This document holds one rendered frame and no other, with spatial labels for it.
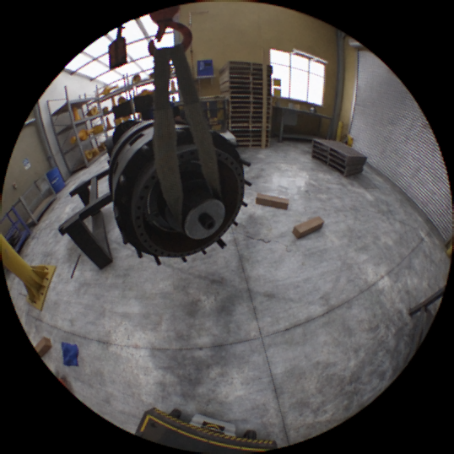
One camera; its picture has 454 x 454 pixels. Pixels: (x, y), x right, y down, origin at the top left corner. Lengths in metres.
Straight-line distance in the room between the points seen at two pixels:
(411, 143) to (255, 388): 5.67
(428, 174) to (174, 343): 5.72
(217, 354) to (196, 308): 0.38
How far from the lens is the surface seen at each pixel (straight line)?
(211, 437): 1.01
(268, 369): 1.20
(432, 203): 5.24
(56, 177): 6.67
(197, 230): 0.47
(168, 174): 0.38
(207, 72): 4.86
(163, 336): 1.27
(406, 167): 5.43
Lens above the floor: 1.17
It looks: 46 degrees down
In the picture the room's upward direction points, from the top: 3 degrees counter-clockwise
